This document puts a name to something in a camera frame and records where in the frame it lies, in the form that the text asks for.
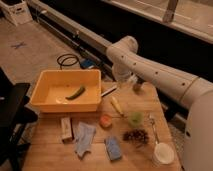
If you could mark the white dish brush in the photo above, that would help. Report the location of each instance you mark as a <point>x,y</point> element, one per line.
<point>108,91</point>

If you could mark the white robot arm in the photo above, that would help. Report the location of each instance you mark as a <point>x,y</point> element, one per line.
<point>189,91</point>

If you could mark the metal cup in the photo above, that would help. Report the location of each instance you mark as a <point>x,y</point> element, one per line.
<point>137,86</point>

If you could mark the green plastic cup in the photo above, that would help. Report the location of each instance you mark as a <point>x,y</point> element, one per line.
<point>135,119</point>

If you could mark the blue device on floor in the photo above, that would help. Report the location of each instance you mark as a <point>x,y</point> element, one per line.
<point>86,64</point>

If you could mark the orange round fruit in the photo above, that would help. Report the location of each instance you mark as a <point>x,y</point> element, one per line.
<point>105,121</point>

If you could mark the yellow plastic bin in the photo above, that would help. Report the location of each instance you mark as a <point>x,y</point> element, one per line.
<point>54,85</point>

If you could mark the blue grey cloth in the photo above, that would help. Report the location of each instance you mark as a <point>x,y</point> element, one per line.
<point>84,138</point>

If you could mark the dark grape bunch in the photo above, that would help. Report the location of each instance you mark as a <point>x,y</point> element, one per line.
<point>139,135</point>

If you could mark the metal spoon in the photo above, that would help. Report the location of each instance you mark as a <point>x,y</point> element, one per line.
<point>152,121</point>

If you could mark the small wooden block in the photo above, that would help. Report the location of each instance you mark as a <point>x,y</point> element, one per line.
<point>66,133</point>

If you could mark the blue sponge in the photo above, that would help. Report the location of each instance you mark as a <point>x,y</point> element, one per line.
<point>112,148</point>

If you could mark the white bowl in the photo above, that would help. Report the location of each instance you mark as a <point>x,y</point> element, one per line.
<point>163,154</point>

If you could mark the black chair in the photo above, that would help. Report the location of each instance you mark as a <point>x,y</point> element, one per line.
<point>14,116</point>

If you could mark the white cardboard box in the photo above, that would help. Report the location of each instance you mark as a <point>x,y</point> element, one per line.
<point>17,13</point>

